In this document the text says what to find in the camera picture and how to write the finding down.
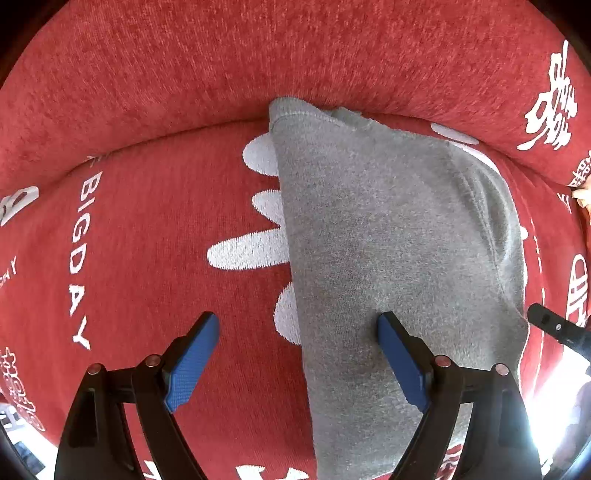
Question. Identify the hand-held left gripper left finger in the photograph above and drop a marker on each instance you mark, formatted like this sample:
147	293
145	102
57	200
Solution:
194	364

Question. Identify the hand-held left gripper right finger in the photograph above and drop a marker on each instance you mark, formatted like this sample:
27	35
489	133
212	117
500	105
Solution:
401	364

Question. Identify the red printed sofa cover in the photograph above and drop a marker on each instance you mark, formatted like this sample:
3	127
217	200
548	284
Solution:
184	92

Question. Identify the pale orange object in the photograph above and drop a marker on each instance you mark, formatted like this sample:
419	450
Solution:
584	191

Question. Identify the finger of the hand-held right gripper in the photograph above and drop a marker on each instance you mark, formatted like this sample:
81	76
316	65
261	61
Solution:
563	330

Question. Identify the grey knit sweater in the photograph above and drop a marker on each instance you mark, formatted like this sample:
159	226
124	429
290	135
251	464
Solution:
392	230

